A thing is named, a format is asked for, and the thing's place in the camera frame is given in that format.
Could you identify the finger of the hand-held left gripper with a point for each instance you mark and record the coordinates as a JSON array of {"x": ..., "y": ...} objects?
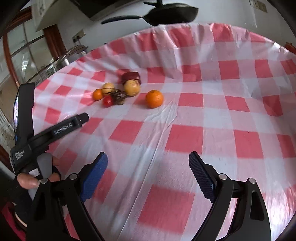
[
  {"x": 25, "y": 111},
  {"x": 60, "y": 129}
]

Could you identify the range hood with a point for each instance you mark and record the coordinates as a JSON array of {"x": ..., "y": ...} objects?
[{"x": 69, "y": 9}]

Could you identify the yellow passion fruit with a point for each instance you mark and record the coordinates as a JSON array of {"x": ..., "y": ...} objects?
[
  {"x": 131, "y": 88},
  {"x": 108, "y": 88}
]

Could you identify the red white checkered tablecloth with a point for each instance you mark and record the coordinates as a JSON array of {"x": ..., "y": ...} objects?
[{"x": 175, "y": 139}]

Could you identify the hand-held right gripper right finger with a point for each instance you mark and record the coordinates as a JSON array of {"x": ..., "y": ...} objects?
[{"x": 203, "y": 177}]

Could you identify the wooden door frame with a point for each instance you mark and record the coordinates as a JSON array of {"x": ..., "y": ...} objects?
[{"x": 54, "y": 41}]

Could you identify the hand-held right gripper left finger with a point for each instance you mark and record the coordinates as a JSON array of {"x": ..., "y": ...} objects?
[{"x": 93, "y": 177}]

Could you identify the wall socket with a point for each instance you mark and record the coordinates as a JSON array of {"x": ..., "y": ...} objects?
[
  {"x": 78, "y": 37},
  {"x": 259, "y": 4}
]

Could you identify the orange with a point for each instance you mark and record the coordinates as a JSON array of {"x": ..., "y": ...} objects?
[{"x": 154, "y": 99}]

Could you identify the wooden framed glass door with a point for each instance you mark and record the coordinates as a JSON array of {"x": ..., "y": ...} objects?
[{"x": 20, "y": 55}]

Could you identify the red cherry tomato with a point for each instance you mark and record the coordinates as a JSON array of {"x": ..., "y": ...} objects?
[{"x": 107, "y": 101}]

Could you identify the small orange kumquat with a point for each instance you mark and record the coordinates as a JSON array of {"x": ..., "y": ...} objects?
[{"x": 97, "y": 94}]

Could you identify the metal pot lid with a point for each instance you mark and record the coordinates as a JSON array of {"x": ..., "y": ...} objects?
[{"x": 71, "y": 54}]

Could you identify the person's left hand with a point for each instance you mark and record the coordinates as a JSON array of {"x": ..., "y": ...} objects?
[{"x": 27, "y": 182}]

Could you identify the dark red fruit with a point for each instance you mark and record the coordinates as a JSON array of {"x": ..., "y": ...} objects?
[{"x": 130, "y": 76}]

